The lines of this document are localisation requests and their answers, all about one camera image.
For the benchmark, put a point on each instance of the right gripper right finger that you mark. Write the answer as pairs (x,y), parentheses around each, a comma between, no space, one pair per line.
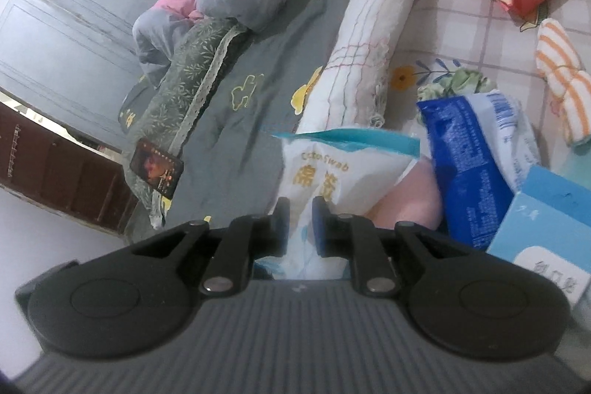
(356,239)

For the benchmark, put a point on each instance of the white rolled quilt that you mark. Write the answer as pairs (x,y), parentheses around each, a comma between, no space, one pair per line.
(353,87)

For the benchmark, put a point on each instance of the white cotton swab bag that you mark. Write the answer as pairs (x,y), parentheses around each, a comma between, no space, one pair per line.
(352,169)

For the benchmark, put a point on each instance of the brown wooden cabinet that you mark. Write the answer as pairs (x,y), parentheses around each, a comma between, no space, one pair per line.
(62,175)

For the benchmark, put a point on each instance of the green white scrunched cloth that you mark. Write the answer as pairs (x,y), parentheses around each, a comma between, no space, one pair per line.
(461,82)

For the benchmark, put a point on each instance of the green floral lace blanket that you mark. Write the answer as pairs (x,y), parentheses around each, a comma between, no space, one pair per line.
(171,109)

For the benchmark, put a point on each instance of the orange striped white cloth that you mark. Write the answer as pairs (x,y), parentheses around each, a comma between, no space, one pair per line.
(559,64)

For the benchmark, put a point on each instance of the light blue box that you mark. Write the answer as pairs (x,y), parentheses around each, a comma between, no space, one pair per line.
(547,231)

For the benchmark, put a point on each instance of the pink plush pig toy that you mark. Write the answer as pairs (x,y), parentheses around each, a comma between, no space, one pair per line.
(416,199)

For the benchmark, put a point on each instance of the blue white plastic package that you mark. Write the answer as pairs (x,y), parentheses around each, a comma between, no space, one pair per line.
(482,147)

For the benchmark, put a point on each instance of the checked floral sheet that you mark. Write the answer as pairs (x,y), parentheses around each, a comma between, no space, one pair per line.
(444,35)

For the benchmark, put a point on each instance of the dark picture card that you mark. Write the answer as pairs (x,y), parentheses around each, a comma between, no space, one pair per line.
(160,170)

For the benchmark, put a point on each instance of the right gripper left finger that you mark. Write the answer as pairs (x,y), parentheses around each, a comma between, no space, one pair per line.
(245,240)

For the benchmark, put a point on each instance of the grey bed sheet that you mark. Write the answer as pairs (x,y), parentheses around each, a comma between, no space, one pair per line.
(232,156)

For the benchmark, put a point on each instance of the grey wardrobe door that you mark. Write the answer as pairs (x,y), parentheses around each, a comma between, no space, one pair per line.
(73,61)

